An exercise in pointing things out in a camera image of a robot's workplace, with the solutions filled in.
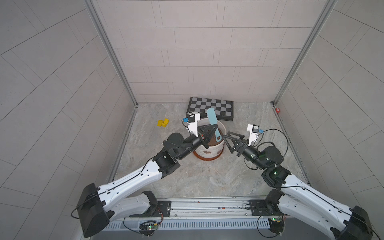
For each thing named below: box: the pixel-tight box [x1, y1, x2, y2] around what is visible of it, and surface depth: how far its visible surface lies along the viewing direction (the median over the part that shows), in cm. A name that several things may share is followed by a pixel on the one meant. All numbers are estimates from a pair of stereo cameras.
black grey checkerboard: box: [187, 96, 234, 122], surface depth 114 cm
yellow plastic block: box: [157, 118, 170, 128], surface depth 105 cm
